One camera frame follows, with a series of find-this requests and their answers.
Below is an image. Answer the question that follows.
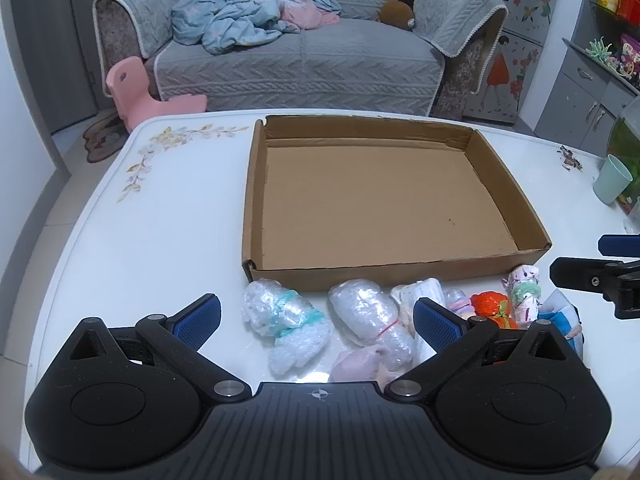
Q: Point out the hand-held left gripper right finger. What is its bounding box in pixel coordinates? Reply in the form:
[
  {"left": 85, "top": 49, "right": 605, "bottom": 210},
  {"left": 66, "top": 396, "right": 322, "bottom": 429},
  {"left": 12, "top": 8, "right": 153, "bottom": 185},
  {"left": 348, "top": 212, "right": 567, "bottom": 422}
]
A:
[{"left": 385, "top": 297, "right": 576, "bottom": 403}]

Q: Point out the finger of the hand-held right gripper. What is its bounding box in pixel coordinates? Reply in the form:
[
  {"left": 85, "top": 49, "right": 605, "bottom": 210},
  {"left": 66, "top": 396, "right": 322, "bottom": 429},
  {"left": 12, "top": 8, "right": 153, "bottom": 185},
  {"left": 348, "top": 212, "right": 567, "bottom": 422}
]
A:
[
  {"left": 550, "top": 257, "right": 640, "bottom": 320},
  {"left": 598, "top": 234, "right": 640, "bottom": 257}
]

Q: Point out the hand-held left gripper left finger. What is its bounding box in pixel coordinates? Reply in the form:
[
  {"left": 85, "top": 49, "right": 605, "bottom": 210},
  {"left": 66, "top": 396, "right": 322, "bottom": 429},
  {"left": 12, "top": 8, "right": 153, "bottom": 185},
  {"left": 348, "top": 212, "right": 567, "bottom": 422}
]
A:
[{"left": 67, "top": 294, "right": 253, "bottom": 403}]

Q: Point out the pink sock bundle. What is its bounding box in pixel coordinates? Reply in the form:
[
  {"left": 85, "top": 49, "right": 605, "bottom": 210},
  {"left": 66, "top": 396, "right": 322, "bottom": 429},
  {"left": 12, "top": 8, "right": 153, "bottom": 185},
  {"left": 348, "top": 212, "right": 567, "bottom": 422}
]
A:
[{"left": 444, "top": 288, "right": 476, "bottom": 321}]

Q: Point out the white plastic bag roll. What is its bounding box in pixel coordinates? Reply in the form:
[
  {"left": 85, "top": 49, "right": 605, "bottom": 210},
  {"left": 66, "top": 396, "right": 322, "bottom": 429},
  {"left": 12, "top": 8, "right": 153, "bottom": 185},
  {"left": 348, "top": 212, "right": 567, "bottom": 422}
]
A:
[{"left": 391, "top": 277, "right": 447, "bottom": 366}]

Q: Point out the blue and white sock bundle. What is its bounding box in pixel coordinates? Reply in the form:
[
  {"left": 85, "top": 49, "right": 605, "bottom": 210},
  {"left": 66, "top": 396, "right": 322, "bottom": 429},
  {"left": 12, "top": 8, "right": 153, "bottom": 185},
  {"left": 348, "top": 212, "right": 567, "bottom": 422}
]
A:
[{"left": 537, "top": 287, "right": 586, "bottom": 356}]

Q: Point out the orange sock bundle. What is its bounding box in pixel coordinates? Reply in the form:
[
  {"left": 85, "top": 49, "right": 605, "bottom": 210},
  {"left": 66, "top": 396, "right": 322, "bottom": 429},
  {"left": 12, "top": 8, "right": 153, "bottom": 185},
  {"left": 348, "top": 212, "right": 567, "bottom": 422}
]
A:
[{"left": 470, "top": 291, "right": 516, "bottom": 331}]

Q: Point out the white floral sock bundle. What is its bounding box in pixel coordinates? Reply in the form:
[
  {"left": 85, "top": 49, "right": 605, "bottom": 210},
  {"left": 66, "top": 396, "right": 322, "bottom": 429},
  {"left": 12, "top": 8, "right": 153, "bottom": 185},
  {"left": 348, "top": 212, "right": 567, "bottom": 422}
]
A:
[{"left": 501, "top": 265, "right": 542, "bottom": 326}]

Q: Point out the clear plastic bundle red band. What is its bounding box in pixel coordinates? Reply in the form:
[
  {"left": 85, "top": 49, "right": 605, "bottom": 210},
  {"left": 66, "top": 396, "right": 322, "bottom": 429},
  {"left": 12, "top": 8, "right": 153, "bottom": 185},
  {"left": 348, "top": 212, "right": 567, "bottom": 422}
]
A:
[{"left": 327, "top": 278, "right": 416, "bottom": 372}]

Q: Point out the white bubble-wrap bundle teal band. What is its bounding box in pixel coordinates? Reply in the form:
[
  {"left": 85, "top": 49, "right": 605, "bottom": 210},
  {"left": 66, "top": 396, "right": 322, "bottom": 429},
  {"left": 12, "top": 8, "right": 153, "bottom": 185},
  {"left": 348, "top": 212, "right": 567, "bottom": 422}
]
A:
[{"left": 241, "top": 280, "right": 335, "bottom": 378}]

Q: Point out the fluffy white purple sock bundle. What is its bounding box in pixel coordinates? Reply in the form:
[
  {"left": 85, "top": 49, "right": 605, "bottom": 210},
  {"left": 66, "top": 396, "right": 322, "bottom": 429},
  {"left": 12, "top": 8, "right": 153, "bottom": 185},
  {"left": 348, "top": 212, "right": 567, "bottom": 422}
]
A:
[{"left": 327, "top": 345, "right": 396, "bottom": 383}]

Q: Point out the shallow cardboard box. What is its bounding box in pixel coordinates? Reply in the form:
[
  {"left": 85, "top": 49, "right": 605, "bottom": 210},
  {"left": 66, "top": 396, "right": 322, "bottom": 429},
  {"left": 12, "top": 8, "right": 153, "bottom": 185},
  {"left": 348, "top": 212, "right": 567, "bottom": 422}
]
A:
[{"left": 241, "top": 114, "right": 552, "bottom": 293}]

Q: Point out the green plastic cup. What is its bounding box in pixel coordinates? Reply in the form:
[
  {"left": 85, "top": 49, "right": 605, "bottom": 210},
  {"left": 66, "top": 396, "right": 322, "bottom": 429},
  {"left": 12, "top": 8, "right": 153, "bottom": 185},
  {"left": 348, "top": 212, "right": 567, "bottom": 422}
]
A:
[{"left": 592, "top": 155, "right": 635, "bottom": 206}]

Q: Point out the crumpled wrapper scrap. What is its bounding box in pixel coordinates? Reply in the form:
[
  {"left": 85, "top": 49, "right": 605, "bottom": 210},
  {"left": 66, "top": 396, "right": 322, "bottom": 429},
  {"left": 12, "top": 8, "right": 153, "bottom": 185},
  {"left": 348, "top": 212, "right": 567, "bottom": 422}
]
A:
[{"left": 557, "top": 145, "right": 584, "bottom": 172}]

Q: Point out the glass fish tank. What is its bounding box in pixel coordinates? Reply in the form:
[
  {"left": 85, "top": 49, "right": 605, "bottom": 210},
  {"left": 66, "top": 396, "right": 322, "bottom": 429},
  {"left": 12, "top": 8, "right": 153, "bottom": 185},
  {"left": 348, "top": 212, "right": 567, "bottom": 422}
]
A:
[{"left": 605, "top": 100, "right": 640, "bottom": 233}]

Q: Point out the grey cabinet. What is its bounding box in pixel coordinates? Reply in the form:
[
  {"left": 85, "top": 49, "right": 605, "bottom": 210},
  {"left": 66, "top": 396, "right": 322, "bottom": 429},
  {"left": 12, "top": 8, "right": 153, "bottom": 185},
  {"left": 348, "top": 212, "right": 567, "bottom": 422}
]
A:
[{"left": 535, "top": 0, "right": 640, "bottom": 161}]

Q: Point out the colourful packet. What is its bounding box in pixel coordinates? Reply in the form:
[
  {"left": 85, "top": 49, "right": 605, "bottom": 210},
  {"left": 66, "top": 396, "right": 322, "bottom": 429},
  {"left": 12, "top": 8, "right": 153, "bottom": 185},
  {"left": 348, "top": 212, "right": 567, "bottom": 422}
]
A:
[{"left": 617, "top": 34, "right": 640, "bottom": 78}]

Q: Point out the green plant toy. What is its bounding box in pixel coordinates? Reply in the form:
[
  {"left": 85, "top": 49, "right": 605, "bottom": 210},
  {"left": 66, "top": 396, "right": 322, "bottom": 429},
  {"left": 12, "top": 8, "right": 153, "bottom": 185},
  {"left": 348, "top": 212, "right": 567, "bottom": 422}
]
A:
[{"left": 586, "top": 37, "right": 618, "bottom": 63}]

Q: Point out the cartoon floor mat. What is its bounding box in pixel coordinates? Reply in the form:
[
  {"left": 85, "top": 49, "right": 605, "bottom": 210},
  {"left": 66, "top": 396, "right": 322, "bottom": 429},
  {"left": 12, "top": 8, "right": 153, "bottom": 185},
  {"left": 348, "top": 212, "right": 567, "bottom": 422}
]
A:
[{"left": 82, "top": 110, "right": 128, "bottom": 163}]

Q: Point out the refrigerator with flower stickers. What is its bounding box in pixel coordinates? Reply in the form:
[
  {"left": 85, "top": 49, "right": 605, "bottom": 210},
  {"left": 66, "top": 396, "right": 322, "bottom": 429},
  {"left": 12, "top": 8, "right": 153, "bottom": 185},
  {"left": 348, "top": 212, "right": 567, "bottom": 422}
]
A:
[{"left": 442, "top": 0, "right": 566, "bottom": 126}]

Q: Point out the pink child chair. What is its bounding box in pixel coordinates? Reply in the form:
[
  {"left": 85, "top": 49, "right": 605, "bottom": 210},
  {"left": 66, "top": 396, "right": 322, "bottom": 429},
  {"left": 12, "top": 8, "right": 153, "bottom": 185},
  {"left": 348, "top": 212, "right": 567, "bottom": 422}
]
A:
[{"left": 105, "top": 56, "right": 208, "bottom": 133}]

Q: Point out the grey quilted sofa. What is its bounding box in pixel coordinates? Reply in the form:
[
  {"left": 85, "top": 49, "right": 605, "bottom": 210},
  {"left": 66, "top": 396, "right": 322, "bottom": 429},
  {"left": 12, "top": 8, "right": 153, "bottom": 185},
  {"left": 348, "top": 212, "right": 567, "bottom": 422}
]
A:
[{"left": 92, "top": 0, "right": 508, "bottom": 121}]

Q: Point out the grey door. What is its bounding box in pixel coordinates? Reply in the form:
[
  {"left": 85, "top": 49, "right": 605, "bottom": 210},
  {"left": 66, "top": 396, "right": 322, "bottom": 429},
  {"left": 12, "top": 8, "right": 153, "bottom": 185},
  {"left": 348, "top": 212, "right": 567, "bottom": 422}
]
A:
[{"left": 10, "top": 0, "right": 101, "bottom": 136}]

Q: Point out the brown plush toy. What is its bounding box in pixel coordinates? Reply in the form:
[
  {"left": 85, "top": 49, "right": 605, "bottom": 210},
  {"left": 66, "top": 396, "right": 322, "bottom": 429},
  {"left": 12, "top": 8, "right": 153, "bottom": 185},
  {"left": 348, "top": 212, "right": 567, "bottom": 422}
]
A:
[{"left": 377, "top": 0, "right": 417, "bottom": 30}]

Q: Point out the light blue blanket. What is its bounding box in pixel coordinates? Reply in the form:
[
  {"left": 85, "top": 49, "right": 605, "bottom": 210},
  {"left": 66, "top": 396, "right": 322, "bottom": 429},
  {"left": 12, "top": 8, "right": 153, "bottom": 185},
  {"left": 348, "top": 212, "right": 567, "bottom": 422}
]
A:
[{"left": 171, "top": 0, "right": 343, "bottom": 55}]

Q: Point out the pink cloth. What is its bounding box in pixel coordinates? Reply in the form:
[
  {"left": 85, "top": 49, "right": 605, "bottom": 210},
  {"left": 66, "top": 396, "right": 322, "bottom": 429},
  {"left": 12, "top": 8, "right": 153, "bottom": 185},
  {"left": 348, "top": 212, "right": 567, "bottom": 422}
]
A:
[{"left": 277, "top": 0, "right": 341, "bottom": 31}]

